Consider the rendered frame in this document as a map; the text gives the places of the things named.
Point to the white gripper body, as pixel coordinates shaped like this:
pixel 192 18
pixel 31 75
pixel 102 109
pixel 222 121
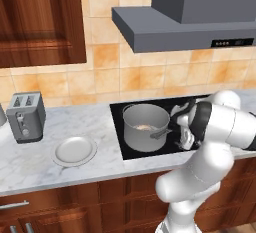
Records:
pixel 188 139

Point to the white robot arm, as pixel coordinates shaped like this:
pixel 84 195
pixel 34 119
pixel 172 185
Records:
pixel 206 163

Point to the grey metal pot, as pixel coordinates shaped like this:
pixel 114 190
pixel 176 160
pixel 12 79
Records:
pixel 146 137

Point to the pale frozen meat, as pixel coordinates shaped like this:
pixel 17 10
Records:
pixel 144 127

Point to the black hob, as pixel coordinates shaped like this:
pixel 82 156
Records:
pixel 117 123

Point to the wooden oven cabinet front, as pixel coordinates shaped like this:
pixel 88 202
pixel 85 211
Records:
pixel 133 200

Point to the grey range hood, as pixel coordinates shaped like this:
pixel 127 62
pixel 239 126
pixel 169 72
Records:
pixel 173 27

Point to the white round plate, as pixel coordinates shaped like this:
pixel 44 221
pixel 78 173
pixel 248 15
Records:
pixel 74 150

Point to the wooden drawer front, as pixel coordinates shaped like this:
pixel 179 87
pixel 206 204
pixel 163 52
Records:
pixel 60 197

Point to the wooden base cupboard door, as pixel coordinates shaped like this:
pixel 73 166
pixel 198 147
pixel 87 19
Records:
pixel 4 227
pixel 63 222

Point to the grey toaster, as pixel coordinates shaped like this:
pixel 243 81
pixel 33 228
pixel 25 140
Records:
pixel 26 118

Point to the grey rounded appliance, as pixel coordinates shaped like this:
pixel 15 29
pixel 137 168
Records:
pixel 2 116

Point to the wooden wall cupboard door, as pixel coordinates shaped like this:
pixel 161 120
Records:
pixel 40 20

